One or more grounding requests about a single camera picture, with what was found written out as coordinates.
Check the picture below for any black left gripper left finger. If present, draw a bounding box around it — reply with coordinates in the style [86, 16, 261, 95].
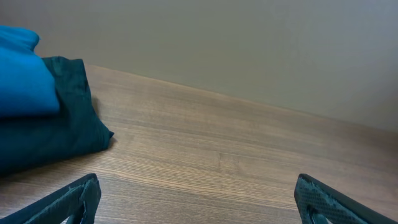
[1, 173, 101, 224]

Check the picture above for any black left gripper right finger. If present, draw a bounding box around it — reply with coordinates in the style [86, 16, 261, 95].
[294, 174, 397, 224]

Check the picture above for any folded black garment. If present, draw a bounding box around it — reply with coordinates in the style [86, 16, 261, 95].
[1, 56, 114, 176]

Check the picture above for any folded blue garment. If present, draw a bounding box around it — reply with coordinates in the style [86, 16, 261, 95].
[1, 26, 60, 118]

